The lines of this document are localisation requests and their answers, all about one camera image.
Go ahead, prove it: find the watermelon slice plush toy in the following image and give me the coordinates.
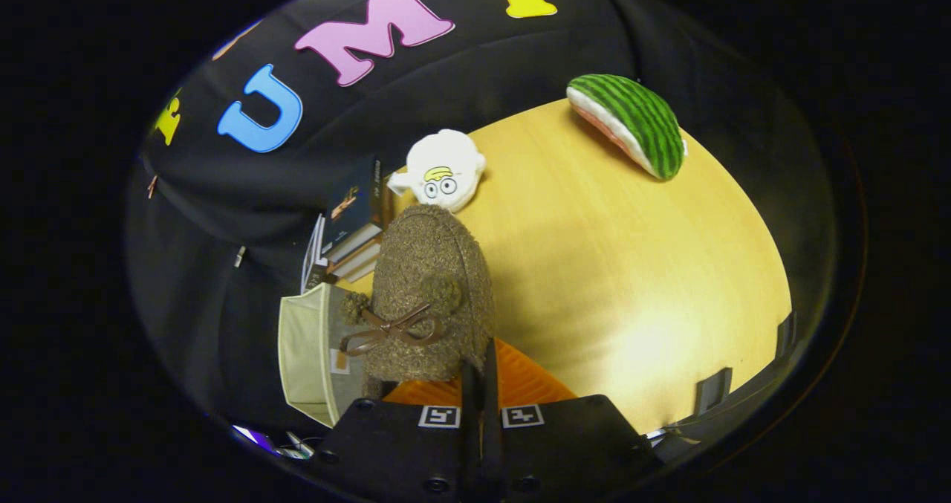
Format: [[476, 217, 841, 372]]
[[566, 74, 687, 181]]

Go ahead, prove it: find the brown fuzzy slipper shoe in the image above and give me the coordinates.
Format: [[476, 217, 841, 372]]
[[340, 204, 497, 383]]

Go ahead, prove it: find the dark cover book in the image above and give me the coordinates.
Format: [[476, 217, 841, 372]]
[[321, 158, 384, 259]]

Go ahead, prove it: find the black table edge bracket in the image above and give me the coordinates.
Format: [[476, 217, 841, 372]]
[[695, 368, 733, 415], [776, 311, 796, 359]]

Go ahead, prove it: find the brown cover book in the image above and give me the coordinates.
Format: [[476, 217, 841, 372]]
[[336, 250, 381, 282], [327, 224, 383, 270]]

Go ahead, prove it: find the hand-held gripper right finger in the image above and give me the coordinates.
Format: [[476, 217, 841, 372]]
[[481, 338, 662, 503]]

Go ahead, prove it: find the bright lit screen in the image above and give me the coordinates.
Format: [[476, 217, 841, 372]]
[[232, 424, 285, 456]]

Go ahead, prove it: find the black backdrop cloth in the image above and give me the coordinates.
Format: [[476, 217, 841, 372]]
[[126, 0, 840, 433]]

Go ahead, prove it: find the white plush toy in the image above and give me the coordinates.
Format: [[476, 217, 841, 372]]
[[388, 129, 487, 214]]

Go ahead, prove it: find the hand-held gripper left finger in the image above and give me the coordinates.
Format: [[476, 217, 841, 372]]
[[312, 360, 480, 503]]

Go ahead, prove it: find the grey fabric storage box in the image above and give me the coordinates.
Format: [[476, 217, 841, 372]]
[[279, 284, 372, 426]]

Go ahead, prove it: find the white cover book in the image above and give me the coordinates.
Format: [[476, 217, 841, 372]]
[[301, 213, 331, 294]]

